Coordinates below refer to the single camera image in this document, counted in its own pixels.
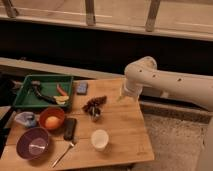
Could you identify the metallic gripper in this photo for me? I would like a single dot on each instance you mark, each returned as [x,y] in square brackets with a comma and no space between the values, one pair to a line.
[95,113]

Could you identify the dark red grape bunch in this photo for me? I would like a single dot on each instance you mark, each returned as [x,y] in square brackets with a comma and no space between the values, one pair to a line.
[92,106]

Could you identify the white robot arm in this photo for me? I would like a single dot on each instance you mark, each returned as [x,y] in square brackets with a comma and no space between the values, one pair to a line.
[193,88]

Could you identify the orange bowl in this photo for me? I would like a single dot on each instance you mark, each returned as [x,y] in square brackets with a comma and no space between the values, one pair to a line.
[51,111]

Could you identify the purple bowl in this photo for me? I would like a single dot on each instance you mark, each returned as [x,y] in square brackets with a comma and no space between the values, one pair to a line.
[33,143]

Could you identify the blue sponge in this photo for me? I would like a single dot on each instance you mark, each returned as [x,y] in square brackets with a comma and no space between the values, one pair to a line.
[82,88]

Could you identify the white cup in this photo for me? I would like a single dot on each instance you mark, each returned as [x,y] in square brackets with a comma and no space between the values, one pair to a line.
[100,139]

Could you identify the black rectangular block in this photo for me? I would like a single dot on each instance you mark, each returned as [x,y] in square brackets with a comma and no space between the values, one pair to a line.
[70,125]

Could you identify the metal spoon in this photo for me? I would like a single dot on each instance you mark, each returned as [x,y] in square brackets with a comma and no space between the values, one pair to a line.
[71,145]

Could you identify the yellow banana slice toy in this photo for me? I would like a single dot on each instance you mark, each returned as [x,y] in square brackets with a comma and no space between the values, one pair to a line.
[61,100]

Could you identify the orange fruit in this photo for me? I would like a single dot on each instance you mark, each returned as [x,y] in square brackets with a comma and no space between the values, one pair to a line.
[52,123]

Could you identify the green plastic tray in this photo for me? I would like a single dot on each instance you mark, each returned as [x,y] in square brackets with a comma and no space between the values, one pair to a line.
[26,99]

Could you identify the crumpled blue cloth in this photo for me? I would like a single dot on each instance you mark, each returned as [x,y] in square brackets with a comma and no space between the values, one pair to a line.
[26,119]

